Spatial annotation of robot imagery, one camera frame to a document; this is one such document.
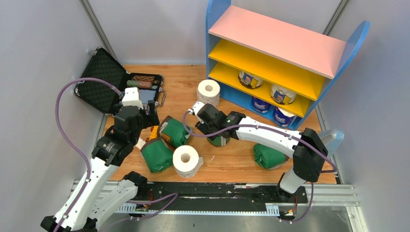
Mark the cream roll blue picture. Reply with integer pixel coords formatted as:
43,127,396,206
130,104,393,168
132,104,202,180
238,71,263,89

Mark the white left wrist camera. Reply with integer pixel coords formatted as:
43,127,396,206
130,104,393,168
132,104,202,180
121,87,144,109

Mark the blue shelf with coloured boards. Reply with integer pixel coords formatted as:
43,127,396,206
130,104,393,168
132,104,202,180
205,0,370,130

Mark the plain white paper towel roll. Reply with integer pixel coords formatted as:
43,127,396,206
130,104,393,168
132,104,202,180
197,79,220,108

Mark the blue Tempo tissue pack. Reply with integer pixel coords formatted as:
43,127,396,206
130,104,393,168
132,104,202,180
251,97,272,114

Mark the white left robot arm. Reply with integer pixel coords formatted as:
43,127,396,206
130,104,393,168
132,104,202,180
41,100,159,232

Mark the white toy brick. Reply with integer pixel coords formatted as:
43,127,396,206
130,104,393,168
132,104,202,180
135,138,146,150

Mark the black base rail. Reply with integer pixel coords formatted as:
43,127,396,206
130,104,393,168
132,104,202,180
132,182,308,212

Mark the green wrapped roll brown band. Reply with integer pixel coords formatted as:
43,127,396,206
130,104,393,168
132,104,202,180
157,116,190,148

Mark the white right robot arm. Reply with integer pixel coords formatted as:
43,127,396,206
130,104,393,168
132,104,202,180
192,101,329,202

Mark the black poker chip case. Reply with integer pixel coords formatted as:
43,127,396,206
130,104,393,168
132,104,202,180
74,47,166,115

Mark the plain green roll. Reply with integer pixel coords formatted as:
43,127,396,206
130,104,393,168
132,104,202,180
207,135,231,147

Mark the white paper towel roll front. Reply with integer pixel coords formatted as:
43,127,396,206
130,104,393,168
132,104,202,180
173,145,204,178

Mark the cream roll brown band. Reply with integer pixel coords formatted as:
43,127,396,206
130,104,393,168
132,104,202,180
270,85,296,105

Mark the blue playing card deck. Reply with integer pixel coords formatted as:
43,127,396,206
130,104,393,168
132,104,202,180
139,89,157,104

